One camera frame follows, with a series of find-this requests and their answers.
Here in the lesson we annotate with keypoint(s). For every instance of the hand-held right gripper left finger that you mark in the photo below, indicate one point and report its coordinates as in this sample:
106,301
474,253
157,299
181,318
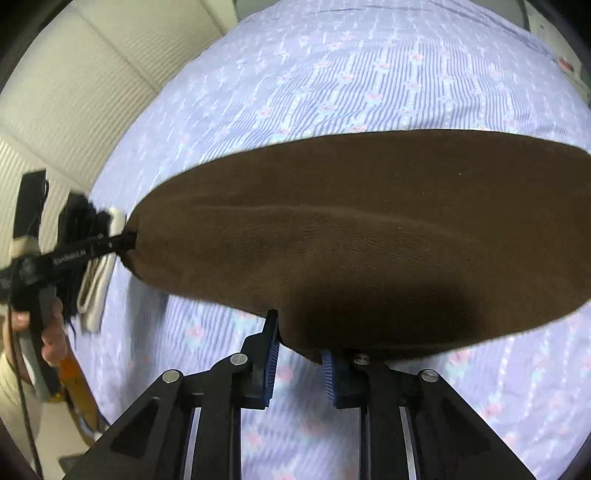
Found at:
271,357

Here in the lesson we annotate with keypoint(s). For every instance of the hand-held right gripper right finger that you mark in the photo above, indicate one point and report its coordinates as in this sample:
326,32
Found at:
330,376

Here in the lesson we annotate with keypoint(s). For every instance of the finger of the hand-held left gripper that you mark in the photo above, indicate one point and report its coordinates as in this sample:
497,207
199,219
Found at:
121,241

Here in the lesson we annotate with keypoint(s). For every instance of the brown pants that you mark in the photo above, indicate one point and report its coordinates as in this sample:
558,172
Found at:
360,240

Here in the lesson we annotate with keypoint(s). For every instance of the person's left hand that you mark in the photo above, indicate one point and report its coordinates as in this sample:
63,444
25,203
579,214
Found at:
54,341

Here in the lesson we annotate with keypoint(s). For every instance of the white folded item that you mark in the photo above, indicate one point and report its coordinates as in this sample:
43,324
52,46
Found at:
96,288

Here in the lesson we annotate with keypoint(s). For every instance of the orange wooden board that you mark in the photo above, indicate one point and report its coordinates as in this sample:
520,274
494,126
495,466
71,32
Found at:
81,397

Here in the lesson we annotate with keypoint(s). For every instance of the cream padded headboard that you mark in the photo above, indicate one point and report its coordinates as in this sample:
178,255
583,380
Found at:
92,74

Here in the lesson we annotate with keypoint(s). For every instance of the striped floral bed sheet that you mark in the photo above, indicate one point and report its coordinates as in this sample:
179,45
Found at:
351,74

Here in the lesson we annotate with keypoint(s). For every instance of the small pink item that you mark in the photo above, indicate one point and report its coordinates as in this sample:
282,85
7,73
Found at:
566,64

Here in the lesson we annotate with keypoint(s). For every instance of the white bedside cabinet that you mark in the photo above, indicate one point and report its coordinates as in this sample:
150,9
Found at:
561,32

